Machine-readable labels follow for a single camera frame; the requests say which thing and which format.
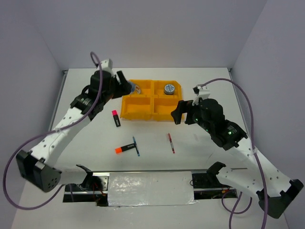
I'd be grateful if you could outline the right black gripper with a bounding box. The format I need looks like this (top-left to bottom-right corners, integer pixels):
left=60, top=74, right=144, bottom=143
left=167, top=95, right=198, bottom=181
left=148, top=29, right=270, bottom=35
left=171, top=99, right=213, bottom=133

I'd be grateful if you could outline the silver clear tape roll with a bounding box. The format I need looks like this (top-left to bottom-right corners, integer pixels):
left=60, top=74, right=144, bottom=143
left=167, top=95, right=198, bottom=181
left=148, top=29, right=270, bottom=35
left=134, top=85, right=141, bottom=94

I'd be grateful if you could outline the red pen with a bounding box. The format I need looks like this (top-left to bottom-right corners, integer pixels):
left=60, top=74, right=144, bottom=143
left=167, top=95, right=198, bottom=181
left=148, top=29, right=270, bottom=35
left=168, top=133, right=175, bottom=154

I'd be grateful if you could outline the pink cap black highlighter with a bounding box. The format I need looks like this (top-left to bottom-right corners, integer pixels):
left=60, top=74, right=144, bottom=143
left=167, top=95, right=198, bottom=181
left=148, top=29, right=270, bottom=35
left=112, top=110, right=121, bottom=127

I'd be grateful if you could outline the orange cap black highlighter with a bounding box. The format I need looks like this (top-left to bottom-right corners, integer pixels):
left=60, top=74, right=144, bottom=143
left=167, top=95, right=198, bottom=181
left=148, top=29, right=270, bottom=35
left=115, top=144, right=135, bottom=154

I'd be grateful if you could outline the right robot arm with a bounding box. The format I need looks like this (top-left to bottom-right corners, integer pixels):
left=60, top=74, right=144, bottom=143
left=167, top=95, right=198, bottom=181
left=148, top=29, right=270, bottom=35
left=171, top=99, right=304, bottom=219

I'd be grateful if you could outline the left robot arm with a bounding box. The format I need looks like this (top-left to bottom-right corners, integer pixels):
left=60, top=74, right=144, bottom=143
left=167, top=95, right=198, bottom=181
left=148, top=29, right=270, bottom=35
left=16, top=70, right=135, bottom=193

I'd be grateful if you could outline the yellow four-compartment organizer tray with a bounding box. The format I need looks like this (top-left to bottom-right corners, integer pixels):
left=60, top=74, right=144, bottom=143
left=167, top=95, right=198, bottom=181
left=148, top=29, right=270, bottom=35
left=120, top=80, right=183, bottom=122

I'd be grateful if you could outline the blue pen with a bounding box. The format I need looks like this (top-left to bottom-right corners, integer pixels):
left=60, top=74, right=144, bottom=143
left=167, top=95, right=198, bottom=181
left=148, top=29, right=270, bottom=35
left=132, top=136, right=140, bottom=156

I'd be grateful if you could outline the silver foil covered panel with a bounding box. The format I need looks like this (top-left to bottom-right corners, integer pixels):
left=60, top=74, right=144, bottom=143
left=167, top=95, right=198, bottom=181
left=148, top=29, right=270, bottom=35
left=108, top=171, right=195, bottom=207

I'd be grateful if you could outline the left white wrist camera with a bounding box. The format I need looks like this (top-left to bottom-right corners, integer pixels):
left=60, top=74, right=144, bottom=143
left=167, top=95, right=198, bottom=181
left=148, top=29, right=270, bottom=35
left=96, top=59, right=113, bottom=74

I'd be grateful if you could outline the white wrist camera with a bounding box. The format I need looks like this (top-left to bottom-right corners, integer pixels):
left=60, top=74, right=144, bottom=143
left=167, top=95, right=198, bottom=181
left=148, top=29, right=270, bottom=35
left=96, top=59, right=113, bottom=74
left=192, top=85, right=210, bottom=106

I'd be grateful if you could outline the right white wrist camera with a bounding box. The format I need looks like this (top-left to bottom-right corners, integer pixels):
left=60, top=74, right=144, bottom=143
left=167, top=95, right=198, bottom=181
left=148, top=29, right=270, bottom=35
left=192, top=85, right=210, bottom=106

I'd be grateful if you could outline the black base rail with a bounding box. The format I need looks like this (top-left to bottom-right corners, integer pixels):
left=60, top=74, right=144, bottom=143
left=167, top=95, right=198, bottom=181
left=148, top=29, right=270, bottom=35
left=63, top=171, right=237, bottom=207

